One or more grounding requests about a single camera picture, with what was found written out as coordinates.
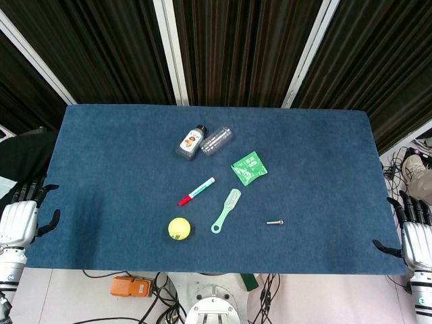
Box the yellow tennis ball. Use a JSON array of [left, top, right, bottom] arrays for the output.
[[167, 217, 193, 242]]

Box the green tea packet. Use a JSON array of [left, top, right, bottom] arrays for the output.
[[230, 151, 269, 187]]

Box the green flat object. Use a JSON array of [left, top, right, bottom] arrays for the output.
[[240, 273, 260, 292]]

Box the white marker red cap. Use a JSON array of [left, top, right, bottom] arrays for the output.
[[178, 177, 216, 207]]

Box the clear empty plastic bottle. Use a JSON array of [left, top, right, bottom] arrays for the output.
[[199, 125, 234, 157]]

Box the grey spice bottle black cap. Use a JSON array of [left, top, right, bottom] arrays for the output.
[[174, 124, 207, 161]]

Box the blue table cloth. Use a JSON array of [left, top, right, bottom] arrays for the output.
[[25, 103, 408, 276]]

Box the white frame post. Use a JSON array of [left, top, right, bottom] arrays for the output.
[[281, 0, 335, 109], [153, 0, 190, 106], [0, 9, 78, 105]]

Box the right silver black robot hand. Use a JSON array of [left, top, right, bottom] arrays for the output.
[[372, 190, 432, 267]]

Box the black cable tangle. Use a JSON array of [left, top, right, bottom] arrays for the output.
[[380, 144, 411, 192]]

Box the white sneaker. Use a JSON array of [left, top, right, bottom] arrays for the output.
[[401, 154, 432, 185]]

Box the orange pedal box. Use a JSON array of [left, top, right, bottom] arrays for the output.
[[111, 275, 155, 298]]

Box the dark brown pleated curtain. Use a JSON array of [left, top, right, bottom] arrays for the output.
[[0, 0, 432, 153]]

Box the black floor cable bundle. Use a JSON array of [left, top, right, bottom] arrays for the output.
[[249, 273, 281, 324]]

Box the light green brush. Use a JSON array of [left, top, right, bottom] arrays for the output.
[[211, 188, 242, 234]]

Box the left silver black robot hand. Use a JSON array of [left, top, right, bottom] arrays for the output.
[[0, 175, 61, 249]]

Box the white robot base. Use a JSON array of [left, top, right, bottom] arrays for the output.
[[184, 273, 261, 324]]

